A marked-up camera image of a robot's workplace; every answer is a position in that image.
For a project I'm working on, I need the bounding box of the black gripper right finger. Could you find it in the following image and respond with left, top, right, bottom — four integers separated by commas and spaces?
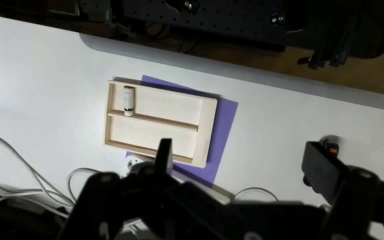
302, 141, 350, 205

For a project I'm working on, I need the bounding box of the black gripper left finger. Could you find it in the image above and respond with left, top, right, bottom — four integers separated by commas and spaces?
155, 139, 173, 174

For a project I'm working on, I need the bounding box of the white multi-socket power strip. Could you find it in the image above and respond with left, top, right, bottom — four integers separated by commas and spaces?
127, 155, 231, 205

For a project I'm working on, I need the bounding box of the light wooden tray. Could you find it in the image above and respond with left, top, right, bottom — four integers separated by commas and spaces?
106, 79, 218, 169

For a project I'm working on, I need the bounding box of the small white cylinder bottle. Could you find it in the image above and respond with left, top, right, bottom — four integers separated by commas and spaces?
123, 87, 135, 118

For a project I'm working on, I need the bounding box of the purple paper sheet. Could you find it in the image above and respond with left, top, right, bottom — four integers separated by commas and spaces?
142, 75, 238, 186

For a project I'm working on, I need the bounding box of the black chair base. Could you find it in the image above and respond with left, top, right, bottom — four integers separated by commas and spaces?
286, 0, 384, 70

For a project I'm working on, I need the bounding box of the black perforated equipment base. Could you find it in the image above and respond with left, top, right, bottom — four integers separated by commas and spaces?
78, 0, 291, 51

